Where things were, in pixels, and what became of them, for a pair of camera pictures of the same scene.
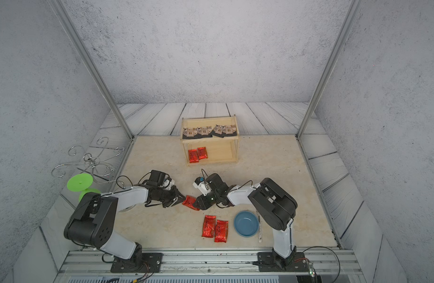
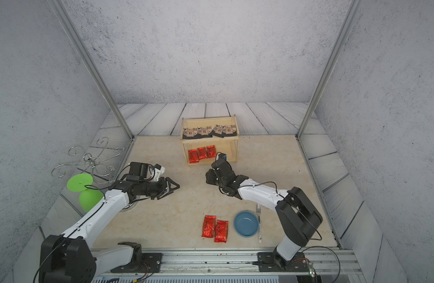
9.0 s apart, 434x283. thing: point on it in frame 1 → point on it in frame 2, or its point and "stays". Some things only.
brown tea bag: [219, 129] stays
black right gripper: [203, 205] → [209, 179]
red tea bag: [221, 231] stays
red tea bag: [201, 152] stays
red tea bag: [209, 226] stays
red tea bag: [189, 202] → [211, 151]
